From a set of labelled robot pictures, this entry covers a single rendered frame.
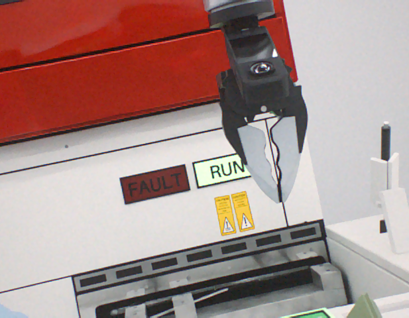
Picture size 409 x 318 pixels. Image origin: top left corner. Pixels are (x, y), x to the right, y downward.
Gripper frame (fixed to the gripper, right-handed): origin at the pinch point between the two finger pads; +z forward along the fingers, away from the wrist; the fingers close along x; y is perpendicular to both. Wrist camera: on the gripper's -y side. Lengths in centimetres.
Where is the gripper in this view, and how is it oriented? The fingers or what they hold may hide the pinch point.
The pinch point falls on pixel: (279, 191)
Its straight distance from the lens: 89.7
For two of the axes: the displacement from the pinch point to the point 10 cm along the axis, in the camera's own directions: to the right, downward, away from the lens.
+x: -9.8, 2.1, -0.7
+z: 2.0, 9.8, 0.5
